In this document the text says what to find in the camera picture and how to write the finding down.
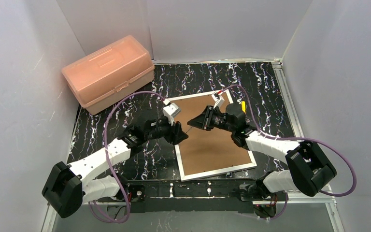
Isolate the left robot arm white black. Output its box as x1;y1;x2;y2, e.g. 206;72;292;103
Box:
42;116;188;218

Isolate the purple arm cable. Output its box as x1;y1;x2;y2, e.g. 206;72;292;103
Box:
88;91;167;224
219;84;357;221

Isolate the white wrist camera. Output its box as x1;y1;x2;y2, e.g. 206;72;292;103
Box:
163;99;181;125
211;90;225;109

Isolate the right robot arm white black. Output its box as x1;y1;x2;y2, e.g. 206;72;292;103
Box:
187;103;337;198

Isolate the aluminium right side rail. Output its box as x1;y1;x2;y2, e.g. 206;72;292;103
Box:
271;60;304;137

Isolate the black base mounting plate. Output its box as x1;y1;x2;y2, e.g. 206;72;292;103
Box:
128;179;285;214

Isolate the translucent orange plastic box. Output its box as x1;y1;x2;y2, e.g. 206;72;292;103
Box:
61;35;155;115

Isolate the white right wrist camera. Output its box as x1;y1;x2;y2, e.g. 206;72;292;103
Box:
211;90;225;109

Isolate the white picture frame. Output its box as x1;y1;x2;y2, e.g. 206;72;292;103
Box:
169;92;257;181

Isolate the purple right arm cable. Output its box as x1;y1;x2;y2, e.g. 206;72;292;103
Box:
219;84;357;221

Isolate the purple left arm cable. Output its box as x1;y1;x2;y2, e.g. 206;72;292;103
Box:
88;91;167;224

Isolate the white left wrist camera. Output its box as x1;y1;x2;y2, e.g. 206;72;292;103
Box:
163;99;181;125

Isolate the yellow handled screwdriver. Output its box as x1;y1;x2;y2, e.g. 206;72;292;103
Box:
241;101;246;114

